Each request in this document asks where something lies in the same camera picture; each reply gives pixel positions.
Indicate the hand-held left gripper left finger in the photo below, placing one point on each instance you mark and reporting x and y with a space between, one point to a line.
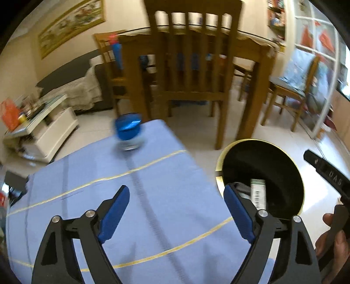
113 218

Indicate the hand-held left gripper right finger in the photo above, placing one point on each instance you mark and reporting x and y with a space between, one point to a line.
239 215

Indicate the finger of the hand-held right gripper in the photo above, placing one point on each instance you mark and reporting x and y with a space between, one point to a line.
325 170

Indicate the white barcoded box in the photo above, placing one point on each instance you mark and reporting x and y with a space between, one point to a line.
258 194

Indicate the black gold-rimmed trash bin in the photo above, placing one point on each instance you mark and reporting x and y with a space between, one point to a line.
279 174

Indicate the person's right hand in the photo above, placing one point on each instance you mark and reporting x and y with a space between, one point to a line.
342 248

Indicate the blue tablecloth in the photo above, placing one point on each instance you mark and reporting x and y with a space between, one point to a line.
164 196

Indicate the wooden chair with blue cushion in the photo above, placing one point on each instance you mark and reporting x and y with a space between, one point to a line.
289 90

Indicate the white glass-paned door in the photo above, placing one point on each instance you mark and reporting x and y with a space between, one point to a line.
328 82

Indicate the blue-lidded glass jar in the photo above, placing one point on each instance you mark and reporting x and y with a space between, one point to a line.
128 128

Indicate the white coffee table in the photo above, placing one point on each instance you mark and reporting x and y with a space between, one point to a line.
46 131

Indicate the wooden dining table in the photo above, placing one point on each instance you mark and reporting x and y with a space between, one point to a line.
259 62

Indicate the red paper decoration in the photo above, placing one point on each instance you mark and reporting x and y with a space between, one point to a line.
327 41
306 37

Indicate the slat-back wooden chair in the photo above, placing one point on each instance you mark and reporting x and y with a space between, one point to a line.
191 90

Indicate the yellow tin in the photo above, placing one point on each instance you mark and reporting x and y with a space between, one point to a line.
22 118

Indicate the orange bag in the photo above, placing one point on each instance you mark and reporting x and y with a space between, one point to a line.
9 114

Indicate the dark grey sofa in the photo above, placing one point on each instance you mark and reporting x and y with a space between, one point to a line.
60 76

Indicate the plain wooden chair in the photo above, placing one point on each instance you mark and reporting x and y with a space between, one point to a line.
105 54

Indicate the blue bottle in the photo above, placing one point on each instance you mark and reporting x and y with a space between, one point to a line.
117 53

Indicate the framed landscape painting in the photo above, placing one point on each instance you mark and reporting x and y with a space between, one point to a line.
68 24

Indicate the wall bookshelf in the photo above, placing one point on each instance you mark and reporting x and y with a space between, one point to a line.
276 16

